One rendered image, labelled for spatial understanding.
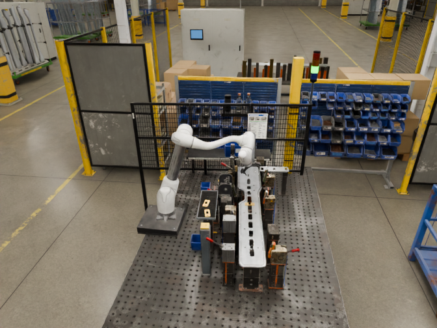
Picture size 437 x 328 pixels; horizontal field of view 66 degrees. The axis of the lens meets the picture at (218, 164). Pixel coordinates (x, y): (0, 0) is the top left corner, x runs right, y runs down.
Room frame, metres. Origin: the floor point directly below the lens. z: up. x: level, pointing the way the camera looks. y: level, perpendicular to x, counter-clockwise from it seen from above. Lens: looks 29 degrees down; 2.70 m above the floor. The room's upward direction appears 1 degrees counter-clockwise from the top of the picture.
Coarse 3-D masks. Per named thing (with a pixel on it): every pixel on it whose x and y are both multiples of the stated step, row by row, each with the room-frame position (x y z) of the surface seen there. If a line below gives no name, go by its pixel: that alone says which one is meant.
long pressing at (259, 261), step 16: (240, 176) 2.82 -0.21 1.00; (256, 176) 2.81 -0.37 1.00; (256, 192) 2.54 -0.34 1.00; (240, 208) 2.29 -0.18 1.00; (256, 208) 2.29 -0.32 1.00; (240, 224) 2.09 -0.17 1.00; (256, 224) 2.09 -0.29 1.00; (240, 240) 1.90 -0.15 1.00; (256, 240) 1.90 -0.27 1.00; (240, 256) 1.74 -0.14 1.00; (256, 256) 1.74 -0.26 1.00
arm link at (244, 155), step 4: (244, 148) 2.60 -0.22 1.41; (248, 148) 2.60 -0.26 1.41; (240, 152) 2.54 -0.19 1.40; (244, 152) 2.53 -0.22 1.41; (248, 152) 2.55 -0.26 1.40; (240, 156) 2.52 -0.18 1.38; (244, 156) 2.51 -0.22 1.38; (248, 156) 2.53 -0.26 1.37; (240, 160) 2.54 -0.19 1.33; (244, 160) 2.52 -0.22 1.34; (248, 160) 2.54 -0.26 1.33; (244, 164) 2.57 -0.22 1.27
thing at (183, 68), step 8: (176, 64) 7.49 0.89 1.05; (184, 64) 7.48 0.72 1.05; (192, 64) 7.55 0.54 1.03; (168, 72) 6.80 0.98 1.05; (176, 72) 6.79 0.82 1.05; (184, 72) 6.87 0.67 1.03; (192, 72) 7.09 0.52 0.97; (200, 72) 7.06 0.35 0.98; (208, 72) 7.20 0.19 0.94; (168, 80) 6.77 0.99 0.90; (200, 80) 7.06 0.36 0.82
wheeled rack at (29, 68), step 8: (32, 24) 11.60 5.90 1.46; (40, 24) 11.57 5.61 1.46; (0, 32) 9.78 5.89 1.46; (24, 56) 11.72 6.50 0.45; (32, 64) 11.10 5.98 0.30; (40, 64) 11.15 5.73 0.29; (48, 64) 11.39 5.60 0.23; (16, 72) 10.11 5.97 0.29; (24, 72) 10.18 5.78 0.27; (16, 80) 9.84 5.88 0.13
